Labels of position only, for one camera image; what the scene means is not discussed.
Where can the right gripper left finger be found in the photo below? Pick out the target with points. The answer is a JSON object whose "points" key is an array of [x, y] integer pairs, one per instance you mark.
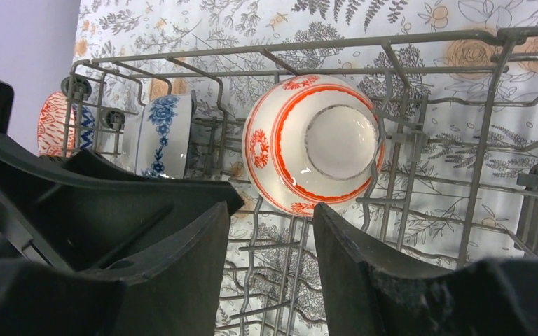
{"points": [[169, 288]]}

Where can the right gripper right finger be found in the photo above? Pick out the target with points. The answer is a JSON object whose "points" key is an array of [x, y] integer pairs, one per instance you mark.
{"points": [[370, 288]]}

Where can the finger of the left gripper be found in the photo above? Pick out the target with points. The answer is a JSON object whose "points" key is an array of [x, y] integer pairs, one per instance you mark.
{"points": [[108, 212]]}

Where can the blue white zigzag bowl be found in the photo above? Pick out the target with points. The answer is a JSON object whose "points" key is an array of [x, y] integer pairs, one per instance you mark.
{"points": [[51, 126]]}

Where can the grey wire dish rack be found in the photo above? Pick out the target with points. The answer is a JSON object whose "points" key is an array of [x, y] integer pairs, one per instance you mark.
{"points": [[431, 194]]}

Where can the white blue floral bowl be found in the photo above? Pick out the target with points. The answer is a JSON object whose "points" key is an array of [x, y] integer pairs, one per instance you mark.
{"points": [[155, 141]]}

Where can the red white bowl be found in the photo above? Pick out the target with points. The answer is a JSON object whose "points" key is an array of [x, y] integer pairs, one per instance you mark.
{"points": [[310, 139]]}

